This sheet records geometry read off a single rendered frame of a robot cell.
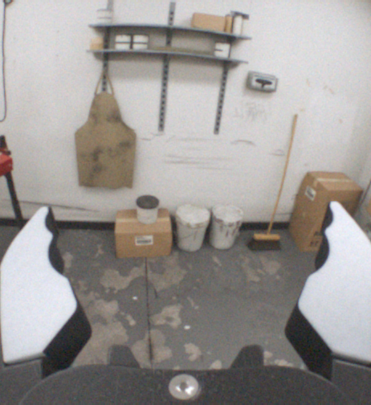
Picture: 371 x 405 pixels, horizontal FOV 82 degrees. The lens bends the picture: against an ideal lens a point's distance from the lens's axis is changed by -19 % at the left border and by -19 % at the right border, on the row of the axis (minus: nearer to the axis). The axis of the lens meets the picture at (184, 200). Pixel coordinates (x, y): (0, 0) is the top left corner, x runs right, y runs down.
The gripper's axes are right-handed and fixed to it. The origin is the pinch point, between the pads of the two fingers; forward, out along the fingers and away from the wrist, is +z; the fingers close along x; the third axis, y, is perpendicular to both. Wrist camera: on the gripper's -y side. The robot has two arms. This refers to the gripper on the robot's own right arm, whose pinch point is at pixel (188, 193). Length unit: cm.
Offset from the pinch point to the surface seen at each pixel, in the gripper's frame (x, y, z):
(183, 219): -9, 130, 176
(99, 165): -80, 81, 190
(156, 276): -32, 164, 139
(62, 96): -105, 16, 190
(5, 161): -119, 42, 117
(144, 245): -43, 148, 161
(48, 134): -124, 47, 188
